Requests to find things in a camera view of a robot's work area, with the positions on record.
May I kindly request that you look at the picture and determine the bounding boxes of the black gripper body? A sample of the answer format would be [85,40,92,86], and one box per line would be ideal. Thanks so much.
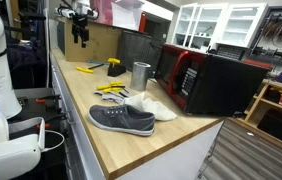
[71,14,90,35]

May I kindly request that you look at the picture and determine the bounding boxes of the black wedge wrench stand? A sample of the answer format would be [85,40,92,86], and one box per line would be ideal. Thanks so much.
[106,63,127,78]

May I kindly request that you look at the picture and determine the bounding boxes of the large cardboard box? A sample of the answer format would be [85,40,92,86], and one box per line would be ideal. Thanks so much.
[56,16,123,63]

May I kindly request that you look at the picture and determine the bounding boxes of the dark grey fabric bin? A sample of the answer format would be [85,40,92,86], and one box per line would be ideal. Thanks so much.
[115,30,165,73]

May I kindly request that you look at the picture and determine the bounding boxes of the red cylinder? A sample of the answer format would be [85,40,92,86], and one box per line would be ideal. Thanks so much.
[138,12,147,33]

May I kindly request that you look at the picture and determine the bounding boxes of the black clamp orange tip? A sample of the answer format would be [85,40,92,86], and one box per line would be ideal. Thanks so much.
[35,112,70,130]
[35,94,62,105]

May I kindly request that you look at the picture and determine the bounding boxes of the metal cylinder can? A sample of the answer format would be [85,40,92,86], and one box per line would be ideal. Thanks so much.
[129,61,153,92]

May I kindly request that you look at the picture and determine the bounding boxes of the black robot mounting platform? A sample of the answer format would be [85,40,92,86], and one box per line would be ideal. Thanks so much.
[13,87,71,180]

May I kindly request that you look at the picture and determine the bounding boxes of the grey canvas sneaker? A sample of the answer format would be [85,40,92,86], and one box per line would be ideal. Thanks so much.
[87,103,156,137]

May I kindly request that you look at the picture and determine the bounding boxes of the white crumpled cloth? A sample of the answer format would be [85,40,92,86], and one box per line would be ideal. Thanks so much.
[122,92,179,122]

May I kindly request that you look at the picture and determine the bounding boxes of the black grid crate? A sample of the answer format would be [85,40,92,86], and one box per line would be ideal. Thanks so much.
[215,44,246,62]

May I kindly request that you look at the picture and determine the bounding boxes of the red and black microwave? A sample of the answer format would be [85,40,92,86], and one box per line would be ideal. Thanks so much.
[154,43,271,118]

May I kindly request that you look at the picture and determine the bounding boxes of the white workbench base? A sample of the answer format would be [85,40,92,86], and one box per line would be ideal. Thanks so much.
[49,53,225,180]

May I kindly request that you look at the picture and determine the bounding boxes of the white glass door cabinet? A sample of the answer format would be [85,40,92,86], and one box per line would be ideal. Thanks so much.
[171,2,269,52]

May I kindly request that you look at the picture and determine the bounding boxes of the wooden shelf unit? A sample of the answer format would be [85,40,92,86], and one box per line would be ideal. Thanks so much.
[229,79,282,153]

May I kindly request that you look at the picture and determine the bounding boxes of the black storage bin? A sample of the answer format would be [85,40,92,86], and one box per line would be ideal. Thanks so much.
[256,109,282,143]

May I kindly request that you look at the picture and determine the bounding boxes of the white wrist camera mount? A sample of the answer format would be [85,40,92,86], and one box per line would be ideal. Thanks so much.
[56,4,76,19]

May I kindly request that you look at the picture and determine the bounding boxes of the blue handled tool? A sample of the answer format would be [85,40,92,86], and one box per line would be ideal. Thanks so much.
[86,59,110,67]

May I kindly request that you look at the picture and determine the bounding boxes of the long yellow T-handle hex wrench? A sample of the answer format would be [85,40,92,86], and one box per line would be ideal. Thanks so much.
[75,63,105,75]

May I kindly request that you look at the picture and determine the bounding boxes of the yellow T-handle wrench thick shaft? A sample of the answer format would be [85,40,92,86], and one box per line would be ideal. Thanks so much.
[102,86,130,98]
[96,84,113,91]

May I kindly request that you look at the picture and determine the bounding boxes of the white cable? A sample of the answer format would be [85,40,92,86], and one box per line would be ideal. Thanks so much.
[41,129,66,153]

